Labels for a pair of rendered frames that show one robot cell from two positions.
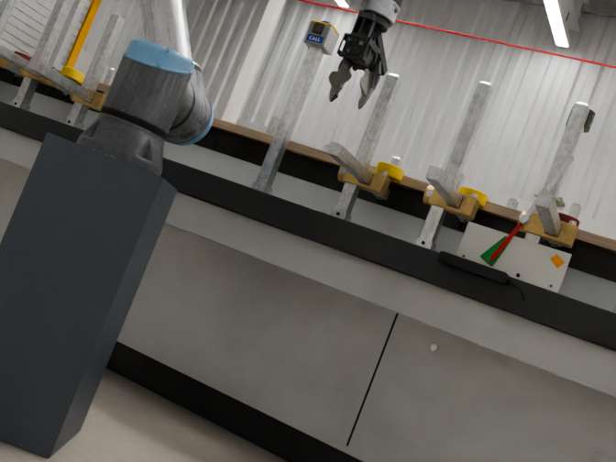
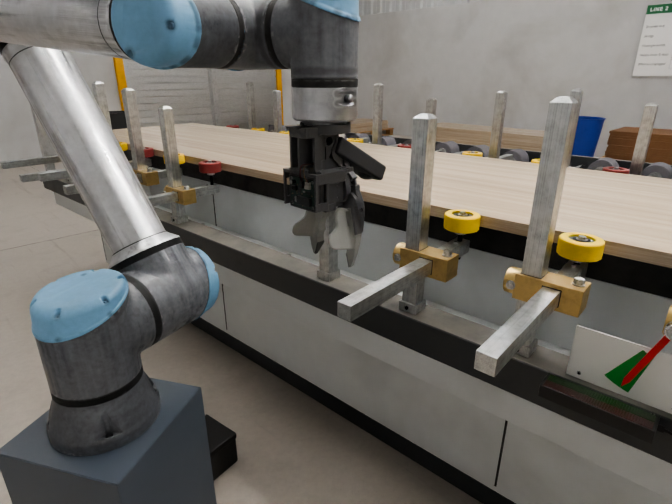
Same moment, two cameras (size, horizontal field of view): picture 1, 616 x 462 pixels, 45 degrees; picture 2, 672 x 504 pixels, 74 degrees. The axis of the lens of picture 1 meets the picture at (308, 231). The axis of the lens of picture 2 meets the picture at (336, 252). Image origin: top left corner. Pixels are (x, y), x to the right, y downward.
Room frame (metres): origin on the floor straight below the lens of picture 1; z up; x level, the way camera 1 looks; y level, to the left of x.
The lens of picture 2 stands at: (1.11, -0.17, 1.20)
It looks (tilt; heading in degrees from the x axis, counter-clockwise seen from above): 21 degrees down; 17
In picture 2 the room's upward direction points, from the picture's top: straight up
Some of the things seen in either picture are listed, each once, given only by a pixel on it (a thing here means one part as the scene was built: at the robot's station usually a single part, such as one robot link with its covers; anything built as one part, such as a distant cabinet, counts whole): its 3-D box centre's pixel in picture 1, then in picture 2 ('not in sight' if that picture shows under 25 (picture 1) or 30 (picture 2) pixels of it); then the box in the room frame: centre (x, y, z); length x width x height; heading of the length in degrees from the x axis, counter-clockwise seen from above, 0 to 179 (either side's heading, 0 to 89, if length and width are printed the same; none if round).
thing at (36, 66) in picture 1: (79, 92); (163, 199); (2.36, 0.84, 0.81); 0.44 x 0.03 x 0.04; 156
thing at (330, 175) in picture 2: (364, 42); (321, 166); (1.72, 0.04, 1.08); 0.09 x 0.08 x 0.12; 152
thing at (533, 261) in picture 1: (511, 256); (659, 380); (1.82, -0.49, 0.75); 0.26 x 0.01 x 0.10; 66
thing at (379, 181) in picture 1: (363, 179); (424, 260); (2.03, -0.09, 0.83); 0.14 x 0.06 x 0.05; 66
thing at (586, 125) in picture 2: not in sight; (576, 145); (7.78, -1.41, 0.35); 0.55 x 0.55 x 0.70
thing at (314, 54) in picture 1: (288, 119); (327, 194); (2.14, 0.17, 0.93); 0.05 x 0.05 x 0.45; 66
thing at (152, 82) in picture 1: (151, 85); (92, 328); (1.64, 0.44, 0.79); 0.17 x 0.15 x 0.18; 169
